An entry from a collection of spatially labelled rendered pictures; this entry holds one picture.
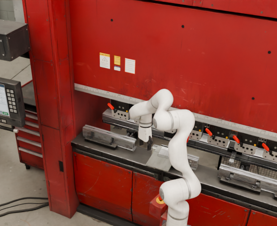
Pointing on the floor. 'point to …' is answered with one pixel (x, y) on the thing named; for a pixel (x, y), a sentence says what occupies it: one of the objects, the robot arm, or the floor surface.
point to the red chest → (29, 135)
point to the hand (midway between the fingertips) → (144, 146)
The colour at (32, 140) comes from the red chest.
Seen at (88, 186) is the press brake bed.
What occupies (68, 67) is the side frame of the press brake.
